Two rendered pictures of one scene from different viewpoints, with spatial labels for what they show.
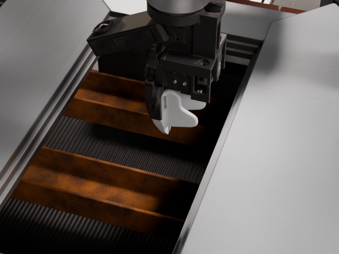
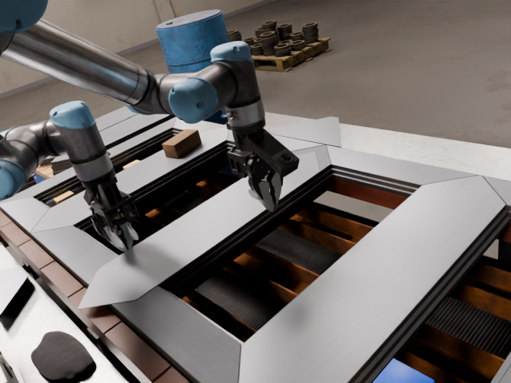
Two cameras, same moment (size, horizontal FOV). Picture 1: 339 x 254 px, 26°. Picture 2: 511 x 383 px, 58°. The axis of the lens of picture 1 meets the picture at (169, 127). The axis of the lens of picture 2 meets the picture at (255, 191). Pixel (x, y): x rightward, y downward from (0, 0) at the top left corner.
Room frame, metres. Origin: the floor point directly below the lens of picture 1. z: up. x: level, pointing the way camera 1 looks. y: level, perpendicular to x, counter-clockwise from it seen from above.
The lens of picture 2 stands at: (1.43, 0.49, 1.42)
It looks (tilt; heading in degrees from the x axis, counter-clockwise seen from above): 28 degrees down; 215
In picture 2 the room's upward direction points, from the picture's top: 14 degrees counter-clockwise
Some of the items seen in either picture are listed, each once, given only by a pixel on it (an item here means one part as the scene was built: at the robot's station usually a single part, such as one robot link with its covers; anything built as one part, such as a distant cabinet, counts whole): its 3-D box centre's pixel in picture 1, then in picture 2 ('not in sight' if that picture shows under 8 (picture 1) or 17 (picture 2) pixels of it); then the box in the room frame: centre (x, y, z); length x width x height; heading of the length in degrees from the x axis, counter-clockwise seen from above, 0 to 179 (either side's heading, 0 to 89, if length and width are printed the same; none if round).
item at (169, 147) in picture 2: not in sight; (182, 143); (0.35, -0.52, 0.87); 0.12 x 0.06 x 0.05; 173
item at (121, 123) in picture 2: not in sight; (127, 125); (0.09, -1.04, 0.82); 0.80 x 0.40 x 0.06; 162
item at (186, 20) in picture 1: (183, 43); (251, 147); (0.69, -0.02, 1.03); 0.09 x 0.08 x 0.12; 72
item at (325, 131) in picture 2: not in sight; (308, 131); (0.04, -0.21, 0.77); 0.45 x 0.20 x 0.04; 72
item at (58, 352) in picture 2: not in sight; (59, 356); (1.07, -0.40, 0.70); 0.20 x 0.10 x 0.03; 76
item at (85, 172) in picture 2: not in sight; (94, 165); (0.86, -0.30, 1.07); 0.08 x 0.08 x 0.05
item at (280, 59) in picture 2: not in sight; (271, 41); (-3.77, -2.39, 0.23); 1.22 x 0.84 x 0.45; 68
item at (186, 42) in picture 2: not in sight; (202, 68); (-1.99, -2.17, 0.46); 0.61 x 0.61 x 0.92
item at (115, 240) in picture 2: not in sight; (119, 241); (0.88, -0.30, 0.89); 0.06 x 0.03 x 0.09; 72
